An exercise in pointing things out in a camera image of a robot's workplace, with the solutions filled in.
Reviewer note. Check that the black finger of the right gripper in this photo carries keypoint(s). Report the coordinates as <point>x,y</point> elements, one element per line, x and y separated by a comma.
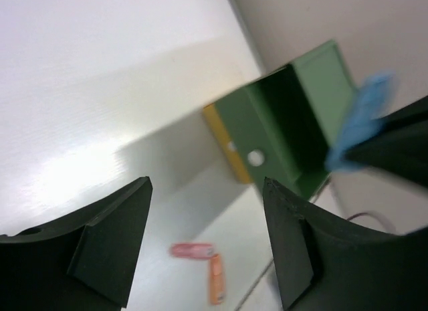
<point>401,146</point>

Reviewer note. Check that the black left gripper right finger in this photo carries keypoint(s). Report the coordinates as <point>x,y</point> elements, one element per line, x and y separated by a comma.
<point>324,262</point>

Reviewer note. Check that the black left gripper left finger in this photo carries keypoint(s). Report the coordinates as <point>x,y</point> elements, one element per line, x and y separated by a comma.
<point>84,260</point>

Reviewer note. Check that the pink highlighter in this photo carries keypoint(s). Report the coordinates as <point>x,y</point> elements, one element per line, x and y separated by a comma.
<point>196,251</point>

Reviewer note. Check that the orange highlighter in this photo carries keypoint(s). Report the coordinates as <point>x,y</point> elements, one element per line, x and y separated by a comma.
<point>216,280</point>

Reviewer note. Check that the green drawer front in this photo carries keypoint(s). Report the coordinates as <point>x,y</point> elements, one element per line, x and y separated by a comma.
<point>283,124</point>

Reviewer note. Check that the yellow drawer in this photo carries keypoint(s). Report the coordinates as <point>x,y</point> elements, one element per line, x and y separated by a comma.
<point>227,145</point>

